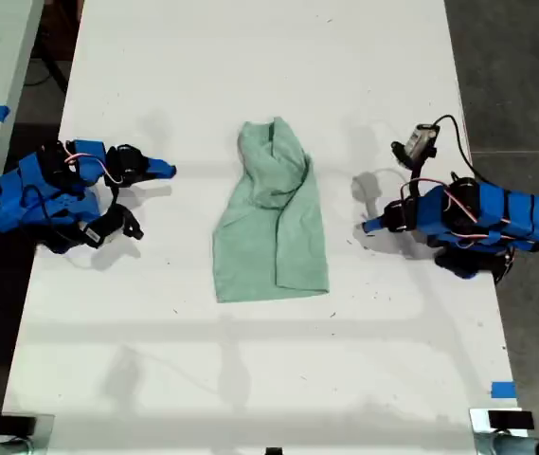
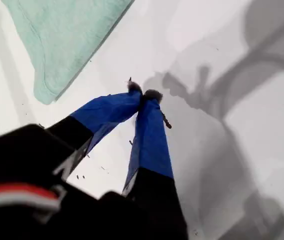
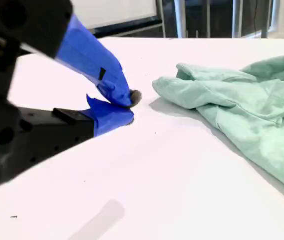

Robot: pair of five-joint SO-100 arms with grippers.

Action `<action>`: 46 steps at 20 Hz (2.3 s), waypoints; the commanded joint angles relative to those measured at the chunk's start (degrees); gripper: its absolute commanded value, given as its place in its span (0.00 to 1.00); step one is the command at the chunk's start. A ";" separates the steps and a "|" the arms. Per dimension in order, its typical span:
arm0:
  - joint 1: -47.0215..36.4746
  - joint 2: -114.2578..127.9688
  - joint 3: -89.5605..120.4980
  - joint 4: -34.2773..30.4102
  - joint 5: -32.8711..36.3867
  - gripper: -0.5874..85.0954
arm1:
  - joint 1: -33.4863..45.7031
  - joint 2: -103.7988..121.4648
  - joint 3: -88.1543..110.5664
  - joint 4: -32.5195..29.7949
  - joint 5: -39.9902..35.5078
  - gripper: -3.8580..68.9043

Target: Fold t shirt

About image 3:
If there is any pale green T-shirt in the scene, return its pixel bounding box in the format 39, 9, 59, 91
152, 54, 284, 195

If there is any white metal pole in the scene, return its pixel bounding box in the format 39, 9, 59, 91
232, 0, 244, 39
173, 0, 190, 39

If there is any ragged blue taped gripper finger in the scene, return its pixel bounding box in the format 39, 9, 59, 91
0, 0, 142, 109
19, 93, 135, 166

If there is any white board with black frame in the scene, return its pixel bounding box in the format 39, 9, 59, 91
69, 0, 163, 36

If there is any grey metal stand leg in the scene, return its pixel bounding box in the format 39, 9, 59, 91
156, 0, 167, 39

